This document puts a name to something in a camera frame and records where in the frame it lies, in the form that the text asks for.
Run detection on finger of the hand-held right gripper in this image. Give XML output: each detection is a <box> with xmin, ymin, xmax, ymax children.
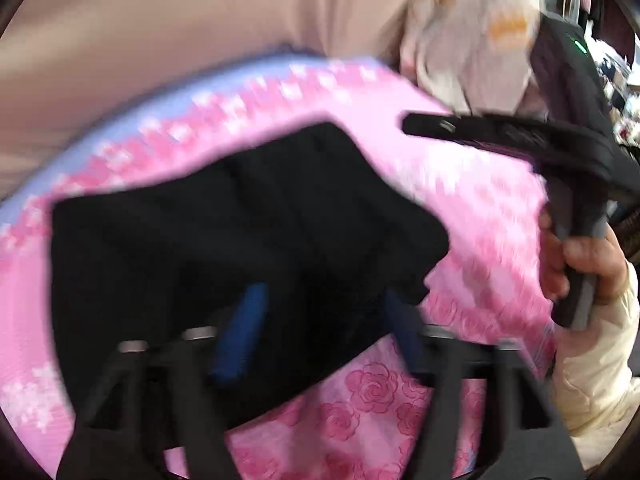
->
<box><xmin>402</xmin><ymin>112</ymin><xmax>551</xmax><ymax>157</ymax></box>

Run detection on pink rose print bedsheet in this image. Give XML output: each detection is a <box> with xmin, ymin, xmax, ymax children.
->
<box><xmin>0</xmin><ymin>55</ymin><xmax>563</xmax><ymax>480</ymax></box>

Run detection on beige blanket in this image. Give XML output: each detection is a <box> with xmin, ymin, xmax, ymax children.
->
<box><xmin>0</xmin><ymin>0</ymin><xmax>441</xmax><ymax>206</ymax></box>

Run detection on person's right forearm cream sleeve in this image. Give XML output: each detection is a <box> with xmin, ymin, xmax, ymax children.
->
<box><xmin>551</xmin><ymin>260</ymin><xmax>640</xmax><ymax>442</ymax></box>

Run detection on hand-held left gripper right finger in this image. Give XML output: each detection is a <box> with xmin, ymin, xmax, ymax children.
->
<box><xmin>384</xmin><ymin>289</ymin><xmax>587</xmax><ymax>480</ymax></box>

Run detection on pale floral quilt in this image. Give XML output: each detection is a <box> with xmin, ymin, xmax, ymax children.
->
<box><xmin>399</xmin><ymin>0</ymin><xmax>547</xmax><ymax>117</ymax></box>

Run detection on black pants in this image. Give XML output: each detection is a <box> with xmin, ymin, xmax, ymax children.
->
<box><xmin>49</xmin><ymin>121</ymin><xmax>452</xmax><ymax>432</ymax></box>

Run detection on person's right hand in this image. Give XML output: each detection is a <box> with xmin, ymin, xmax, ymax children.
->
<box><xmin>536</xmin><ymin>209</ymin><xmax>629</xmax><ymax>307</ymax></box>

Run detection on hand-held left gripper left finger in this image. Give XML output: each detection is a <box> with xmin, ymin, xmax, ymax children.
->
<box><xmin>56</xmin><ymin>281</ymin><xmax>272</xmax><ymax>480</ymax></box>

